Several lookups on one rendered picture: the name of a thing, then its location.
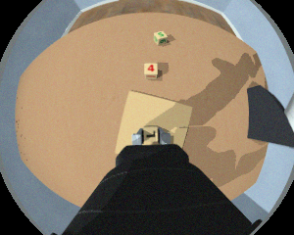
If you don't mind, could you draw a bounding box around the tan flat mat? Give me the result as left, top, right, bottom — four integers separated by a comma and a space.
115, 91, 192, 154

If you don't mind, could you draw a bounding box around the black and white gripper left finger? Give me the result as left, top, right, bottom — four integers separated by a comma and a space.
131, 128, 144, 145

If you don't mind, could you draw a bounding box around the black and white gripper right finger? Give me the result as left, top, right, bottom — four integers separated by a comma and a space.
158, 127, 171, 145

